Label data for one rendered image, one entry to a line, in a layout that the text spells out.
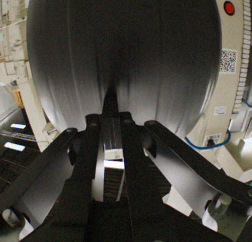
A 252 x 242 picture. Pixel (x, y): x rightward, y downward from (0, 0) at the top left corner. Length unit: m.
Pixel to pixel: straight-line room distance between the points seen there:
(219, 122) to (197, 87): 0.37
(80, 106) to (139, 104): 0.07
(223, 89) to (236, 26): 0.20
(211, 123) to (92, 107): 0.43
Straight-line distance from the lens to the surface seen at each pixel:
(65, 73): 0.19
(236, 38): 0.52
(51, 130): 1.00
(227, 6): 0.50
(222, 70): 0.50
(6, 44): 4.93
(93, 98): 0.20
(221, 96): 0.53
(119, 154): 0.87
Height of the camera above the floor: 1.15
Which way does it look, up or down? 29 degrees up
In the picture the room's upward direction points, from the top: 177 degrees clockwise
